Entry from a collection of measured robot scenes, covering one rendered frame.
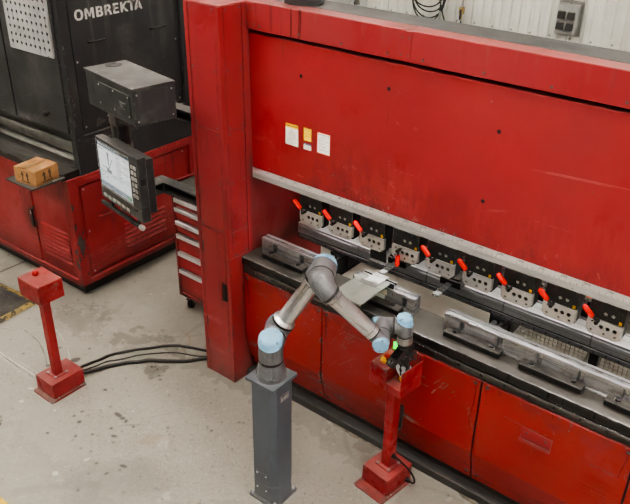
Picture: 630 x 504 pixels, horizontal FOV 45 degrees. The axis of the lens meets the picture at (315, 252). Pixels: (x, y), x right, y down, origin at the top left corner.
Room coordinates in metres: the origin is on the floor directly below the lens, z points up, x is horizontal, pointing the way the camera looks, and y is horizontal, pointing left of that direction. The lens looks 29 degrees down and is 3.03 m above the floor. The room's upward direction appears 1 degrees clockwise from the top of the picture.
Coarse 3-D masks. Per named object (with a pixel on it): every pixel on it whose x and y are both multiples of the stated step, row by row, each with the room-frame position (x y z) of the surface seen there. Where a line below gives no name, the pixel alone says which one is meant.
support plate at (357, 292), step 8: (352, 280) 3.36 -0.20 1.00; (344, 288) 3.28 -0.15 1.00; (352, 288) 3.28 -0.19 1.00; (360, 288) 3.28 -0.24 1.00; (368, 288) 3.28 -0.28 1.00; (376, 288) 3.28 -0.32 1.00; (384, 288) 3.29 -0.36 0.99; (352, 296) 3.20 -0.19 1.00; (360, 296) 3.20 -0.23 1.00; (368, 296) 3.20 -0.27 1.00; (360, 304) 3.13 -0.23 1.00
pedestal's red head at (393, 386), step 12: (372, 360) 2.97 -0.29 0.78; (372, 372) 2.95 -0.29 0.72; (384, 372) 2.90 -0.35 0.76; (396, 372) 2.94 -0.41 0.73; (408, 372) 2.86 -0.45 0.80; (420, 372) 2.92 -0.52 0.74; (384, 384) 2.89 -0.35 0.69; (396, 384) 2.88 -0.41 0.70; (408, 384) 2.86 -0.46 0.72; (420, 384) 2.93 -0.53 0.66; (396, 396) 2.84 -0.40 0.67
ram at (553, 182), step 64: (256, 64) 3.87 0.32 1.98; (320, 64) 3.61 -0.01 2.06; (384, 64) 3.38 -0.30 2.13; (256, 128) 3.87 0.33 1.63; (320, 128) 3.60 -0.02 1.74; (384, 128) 3.36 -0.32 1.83; (448, 128) 3.16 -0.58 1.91; (512, 128) 2.97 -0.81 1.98; (576, 128) 2.81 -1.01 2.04; (384, 192) 3.35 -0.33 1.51; (448, 192) 3.14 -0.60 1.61; (512, 192) 2.95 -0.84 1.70; (576, 192) 2.78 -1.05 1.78; (512, 256) 2.92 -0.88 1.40; (576, 256) 2.75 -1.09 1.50
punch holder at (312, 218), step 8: (304, 200) 3.66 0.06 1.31; (312, 200) 3.63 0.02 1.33; (304, 208) 3.66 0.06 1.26; (312, 208) 3.63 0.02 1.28; (320, 208) 3.59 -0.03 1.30; (328, 208) 3.63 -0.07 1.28; (304, 216) 3.66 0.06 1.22; (312, 216) 3.62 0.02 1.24; (320, 216) 3.59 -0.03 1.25; (312, 224) 3.62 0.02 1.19; (320, 224) 3.59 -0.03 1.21; (328, 224) 3.64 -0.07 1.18
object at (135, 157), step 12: (96, 144) 3.82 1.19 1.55; (108, 144) 3.71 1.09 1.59; (120, 144) 3.69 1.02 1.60; (132, 156) 3.53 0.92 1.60; (144, 156) 3.60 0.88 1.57; (132, 168) 3.53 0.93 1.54; (144, 168) 3.51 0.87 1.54; (132, 180) 3.54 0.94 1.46; (144, 180) 3.51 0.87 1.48; (108, 192) 3.76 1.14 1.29; (132, 192) 3.55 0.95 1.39; (144, 192) 3.50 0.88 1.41; (120, 204) 3.66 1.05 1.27; (132, 204) 3.56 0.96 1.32; (144, 204) 3.50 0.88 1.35; (156, 204) 3.58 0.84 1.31; (144, 216) 3.49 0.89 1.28
